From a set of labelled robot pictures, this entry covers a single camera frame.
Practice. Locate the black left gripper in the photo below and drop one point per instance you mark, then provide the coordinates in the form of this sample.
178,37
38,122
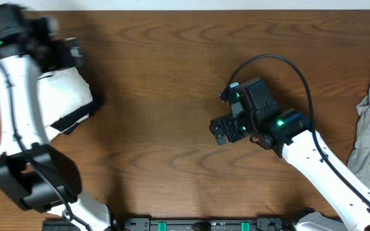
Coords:
68,59

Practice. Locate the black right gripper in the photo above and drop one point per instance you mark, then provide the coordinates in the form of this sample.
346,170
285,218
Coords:
232,135

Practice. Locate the white Puma t-shirt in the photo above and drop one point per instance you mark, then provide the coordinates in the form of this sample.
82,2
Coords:
61,93

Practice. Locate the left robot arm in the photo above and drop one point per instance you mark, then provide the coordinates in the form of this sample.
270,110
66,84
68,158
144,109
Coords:
33,174

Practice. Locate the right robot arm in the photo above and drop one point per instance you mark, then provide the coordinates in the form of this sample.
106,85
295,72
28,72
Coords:
291,136

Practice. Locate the folded black garment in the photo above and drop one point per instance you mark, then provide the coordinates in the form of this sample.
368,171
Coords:
68,123

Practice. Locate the folded white garment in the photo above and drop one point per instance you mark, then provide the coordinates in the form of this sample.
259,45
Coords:
53,132

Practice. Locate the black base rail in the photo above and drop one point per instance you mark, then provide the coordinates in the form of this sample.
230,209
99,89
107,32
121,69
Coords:
146,224

